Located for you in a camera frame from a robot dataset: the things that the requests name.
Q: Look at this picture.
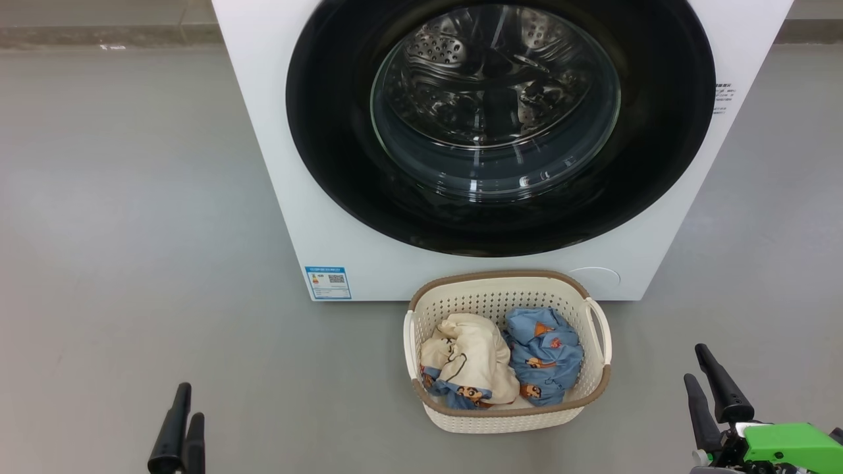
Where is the cream cartoon print garment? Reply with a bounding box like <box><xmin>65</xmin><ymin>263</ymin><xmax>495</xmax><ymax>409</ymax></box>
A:
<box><xmin>420</xmin><ymin>313</ymin><xmax>521</xmax><ymax>410</ymax></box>

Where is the cream perforated laundry basket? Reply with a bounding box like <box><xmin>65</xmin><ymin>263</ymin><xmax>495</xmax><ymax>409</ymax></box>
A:
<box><xmin>403</xmin><ymin>269</ymin><xmax>613</xmax><ymax>435</ymax></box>

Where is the white front-load washing machine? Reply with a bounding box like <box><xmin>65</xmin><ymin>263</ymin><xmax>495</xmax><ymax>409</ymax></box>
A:
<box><xmin>211</xmin><ymin>0</ymin><xmax>795</xmax><ymax>302</ymax></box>

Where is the blue cartoon print garment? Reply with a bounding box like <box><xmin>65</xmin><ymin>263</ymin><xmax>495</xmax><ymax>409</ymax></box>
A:
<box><xmin>503</xmin><ymin>307</ymin><xmax>585</xmax><ymax>407</ymax></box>

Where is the round white filter cover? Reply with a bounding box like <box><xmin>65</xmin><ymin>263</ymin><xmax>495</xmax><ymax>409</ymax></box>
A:
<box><xmin>568</xmin><ymin>266</ymin><xmax>622</xmax><ymax>290</ymax></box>

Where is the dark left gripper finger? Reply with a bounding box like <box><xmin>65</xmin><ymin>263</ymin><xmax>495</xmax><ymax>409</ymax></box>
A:
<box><xmin>148</xmin><ymin>382</ymin><xmax>192</xmax><ymax>474</ymax></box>
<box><xmin>183</xmin><ymin>413</ymin><xmax>205</xmax><ymax>474</ymax></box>

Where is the blue energy label sticker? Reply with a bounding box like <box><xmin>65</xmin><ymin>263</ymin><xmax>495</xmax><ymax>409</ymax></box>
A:
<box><xmin>304</xmin><ymin>266</ymin><xmax>352</xmax><ymax>301</ymax></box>

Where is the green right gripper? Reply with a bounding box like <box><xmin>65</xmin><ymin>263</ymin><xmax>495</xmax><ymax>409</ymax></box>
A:
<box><xmin>684</xmin><ymin>344</ymin><xmax>843</xmax><ymax>474</ymax></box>

